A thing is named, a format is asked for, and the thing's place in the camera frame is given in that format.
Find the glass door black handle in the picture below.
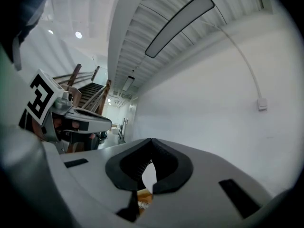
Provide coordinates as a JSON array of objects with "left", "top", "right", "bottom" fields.
[{"left": 117, "top": 117, "right": 131, "bottom": 144}]

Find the white wall switch box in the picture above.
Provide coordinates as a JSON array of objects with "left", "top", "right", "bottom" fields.
[{"left": 257, "top": 98, "right": 268, "bottom": 111}]

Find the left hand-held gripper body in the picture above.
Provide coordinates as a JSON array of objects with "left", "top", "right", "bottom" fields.
[{"left": 25, "top": 69, "right": 74, "bottom": 143}]

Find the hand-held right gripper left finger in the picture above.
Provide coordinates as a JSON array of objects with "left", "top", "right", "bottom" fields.
[{"left": 43, "top": 138, "right": 153, "bottom": 228}]

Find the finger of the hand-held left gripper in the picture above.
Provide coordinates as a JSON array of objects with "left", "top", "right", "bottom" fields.
[{"left": 64, "top": 108, "right": 113, "bottom": 133}]

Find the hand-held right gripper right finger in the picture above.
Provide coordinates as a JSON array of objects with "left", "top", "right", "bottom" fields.
[{"left": 137, "top": 138, "right": 274, "bottom": 228}]

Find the grey backpack strap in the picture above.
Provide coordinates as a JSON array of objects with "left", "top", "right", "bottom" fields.
[{"left": 11, "top": 35, "right": 23, "bottom": 72}]

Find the short ceiling light panel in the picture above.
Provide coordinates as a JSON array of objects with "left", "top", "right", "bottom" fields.
[{"left": 121, "top": 75, "right": 135, "bottom": 92}]

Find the white cable conduit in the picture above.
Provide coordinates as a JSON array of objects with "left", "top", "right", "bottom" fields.
[{"left": 217, "top": 24, "right": 264, "bottom": 100}]

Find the person's black jacket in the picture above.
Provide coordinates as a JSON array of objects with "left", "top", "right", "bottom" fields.
[{"left": 0, "top": 0, "right": 53, "bottom": 65}]

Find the person's left hand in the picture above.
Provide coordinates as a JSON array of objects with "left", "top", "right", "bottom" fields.
[{"left": 53, "top": 118, "right": 81, "bottom": 131}]

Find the long ceiling light panel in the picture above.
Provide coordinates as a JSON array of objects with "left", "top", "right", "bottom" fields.
[{"left": 144, "top": 0, "right": 216, "bottom": 59}]

